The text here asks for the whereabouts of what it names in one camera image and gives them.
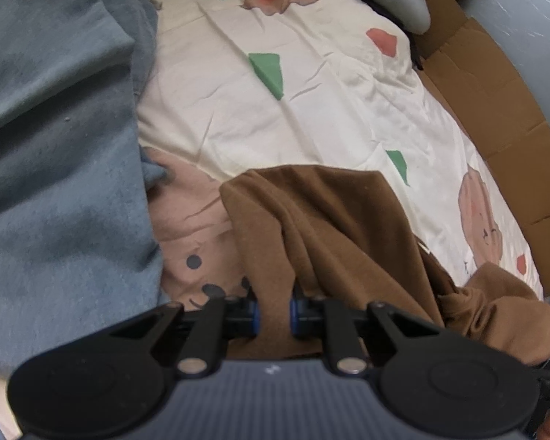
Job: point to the flattened cardboard sheet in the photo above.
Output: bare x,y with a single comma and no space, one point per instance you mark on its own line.
486,87

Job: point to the black cloth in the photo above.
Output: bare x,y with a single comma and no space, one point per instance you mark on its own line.
416,55

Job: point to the cream bear print blanket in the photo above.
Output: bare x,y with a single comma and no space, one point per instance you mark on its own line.
266,123

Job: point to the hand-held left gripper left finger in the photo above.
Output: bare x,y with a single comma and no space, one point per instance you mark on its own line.
254,318

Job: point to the brown printed t-shirt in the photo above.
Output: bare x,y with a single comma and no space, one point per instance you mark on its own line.
330,229

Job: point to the blue-grey garment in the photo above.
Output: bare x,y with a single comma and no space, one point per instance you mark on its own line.
59,156

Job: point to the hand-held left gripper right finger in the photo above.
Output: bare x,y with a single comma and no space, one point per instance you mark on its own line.
294,318

